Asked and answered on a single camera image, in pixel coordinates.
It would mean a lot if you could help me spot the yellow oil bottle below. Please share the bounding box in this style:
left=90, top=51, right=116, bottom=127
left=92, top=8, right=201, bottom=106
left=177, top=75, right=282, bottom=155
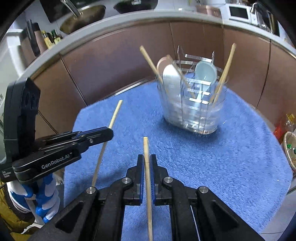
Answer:
left=41, top=30, right=52, bottom=49

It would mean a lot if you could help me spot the clear plastic utensil holder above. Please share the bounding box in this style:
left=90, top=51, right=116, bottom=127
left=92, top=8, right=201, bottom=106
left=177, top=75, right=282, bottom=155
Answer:
left=157, top=45, right=228, bottom=135

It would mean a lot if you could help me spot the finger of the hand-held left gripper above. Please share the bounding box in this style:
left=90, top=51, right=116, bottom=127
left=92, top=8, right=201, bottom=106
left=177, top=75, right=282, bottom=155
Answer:
left=35, top=128, right=114, bottom=160
left=35, top=127, right=109, bottom=144

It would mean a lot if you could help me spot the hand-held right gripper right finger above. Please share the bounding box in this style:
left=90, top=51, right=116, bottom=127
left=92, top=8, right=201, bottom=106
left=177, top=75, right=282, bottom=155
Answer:
left=149, top=154, right=265, bottom=241

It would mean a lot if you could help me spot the brown cylinder container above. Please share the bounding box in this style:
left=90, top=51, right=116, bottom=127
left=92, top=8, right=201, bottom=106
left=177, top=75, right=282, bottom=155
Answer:
left=35, top=22, right=48, bottom=53

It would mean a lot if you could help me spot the light blue ceramic spoon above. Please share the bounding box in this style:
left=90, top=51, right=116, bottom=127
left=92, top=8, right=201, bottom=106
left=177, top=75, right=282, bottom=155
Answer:
left=193, top=61, right=218, bottom=112

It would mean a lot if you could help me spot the white ceramic spoon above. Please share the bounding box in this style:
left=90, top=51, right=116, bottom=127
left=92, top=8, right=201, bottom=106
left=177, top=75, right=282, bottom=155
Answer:
left=162, top=64, right=183, bottom=98

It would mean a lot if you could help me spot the black frying pan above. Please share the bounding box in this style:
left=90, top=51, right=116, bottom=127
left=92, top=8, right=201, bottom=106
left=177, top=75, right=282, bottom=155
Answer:
left=113, top=0, right=159, bottom=14

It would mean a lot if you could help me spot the copper pot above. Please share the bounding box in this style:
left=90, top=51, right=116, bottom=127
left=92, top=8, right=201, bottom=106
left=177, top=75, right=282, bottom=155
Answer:
left=196, top=5, right=223, bottom=18

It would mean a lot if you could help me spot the person's left hand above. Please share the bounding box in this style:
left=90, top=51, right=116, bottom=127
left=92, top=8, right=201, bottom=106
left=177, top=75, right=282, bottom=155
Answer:
left=23, top=173, right=60, bottom=224

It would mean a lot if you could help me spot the blue fluffy towel mat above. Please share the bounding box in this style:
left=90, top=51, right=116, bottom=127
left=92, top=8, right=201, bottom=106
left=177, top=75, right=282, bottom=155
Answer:
left=63, top=73, right=292, bottom=241

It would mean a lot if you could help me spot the dark green bottle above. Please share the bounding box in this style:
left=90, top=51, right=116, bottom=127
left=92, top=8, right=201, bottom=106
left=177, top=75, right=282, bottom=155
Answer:
left=50, top=29, right=63, bottom=44

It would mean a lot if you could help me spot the pink ceramic spoon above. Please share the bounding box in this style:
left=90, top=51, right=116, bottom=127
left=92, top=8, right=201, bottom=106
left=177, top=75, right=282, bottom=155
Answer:
left=157, top=56, right=173, bottom=81

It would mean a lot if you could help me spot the white appliance with screen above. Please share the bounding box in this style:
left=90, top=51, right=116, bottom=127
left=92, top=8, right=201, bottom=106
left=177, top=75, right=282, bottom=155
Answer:
left=228, top=5, right=252, bottom=24

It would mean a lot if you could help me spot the yellow red packet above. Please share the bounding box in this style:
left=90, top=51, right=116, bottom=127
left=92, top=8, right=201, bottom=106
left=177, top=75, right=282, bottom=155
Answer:
left=274, top=113, right=296, bottom=145

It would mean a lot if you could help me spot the metal kettle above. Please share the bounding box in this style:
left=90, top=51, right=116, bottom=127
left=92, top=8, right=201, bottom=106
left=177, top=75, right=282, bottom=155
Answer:
left=251, top=2, right=280, bottom=37

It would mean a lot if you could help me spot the brown kitchen cabinet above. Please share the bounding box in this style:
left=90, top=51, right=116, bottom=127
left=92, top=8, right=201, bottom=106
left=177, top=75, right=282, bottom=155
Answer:
left=23, top=20, right=296, bottom=139

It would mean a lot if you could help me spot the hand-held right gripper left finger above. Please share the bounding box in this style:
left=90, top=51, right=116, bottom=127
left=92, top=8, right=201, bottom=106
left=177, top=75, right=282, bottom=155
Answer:
left=40, top=154, right=144, bottom=241

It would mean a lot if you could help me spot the metal wok with handle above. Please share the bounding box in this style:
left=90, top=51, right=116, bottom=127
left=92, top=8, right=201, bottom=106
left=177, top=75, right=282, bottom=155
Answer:
left=60, top=0, right=107, bottom=35

